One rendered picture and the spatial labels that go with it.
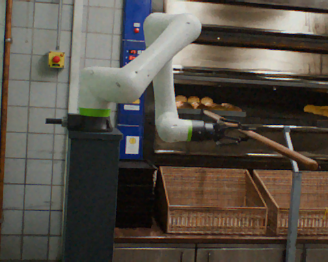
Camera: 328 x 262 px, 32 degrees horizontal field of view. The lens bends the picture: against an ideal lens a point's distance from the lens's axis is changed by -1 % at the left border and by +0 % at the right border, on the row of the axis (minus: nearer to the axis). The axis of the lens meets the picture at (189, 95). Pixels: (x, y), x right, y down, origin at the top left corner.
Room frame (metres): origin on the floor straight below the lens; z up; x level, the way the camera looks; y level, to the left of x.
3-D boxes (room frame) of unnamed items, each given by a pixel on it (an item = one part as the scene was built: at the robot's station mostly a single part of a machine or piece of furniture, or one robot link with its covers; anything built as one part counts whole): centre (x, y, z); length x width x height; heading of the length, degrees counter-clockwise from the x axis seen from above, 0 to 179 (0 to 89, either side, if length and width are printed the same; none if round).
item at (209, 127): (2.44, -0.11, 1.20); 0.09 x 0.07 x 0.08; 100
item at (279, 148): (2.58, -0.25, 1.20); 1.71 x 0.03 x 0.03; 10
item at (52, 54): (3.26, 0.78, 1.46); 0.10 x 0.07 x 0.10; 101
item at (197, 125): (2.43, -0.04, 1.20); 0.12 x 0.06 x 0.09; 10
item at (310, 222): (3.33, -0.74, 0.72); 0.56 x 0.49 x 0.28; 102
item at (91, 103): (2.20, 0.36, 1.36); 0.16 x 0.13 x 0.19; 50
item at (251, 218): (3.21, -0.16, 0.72); 0.56 x 0.49 x 0.28; 100
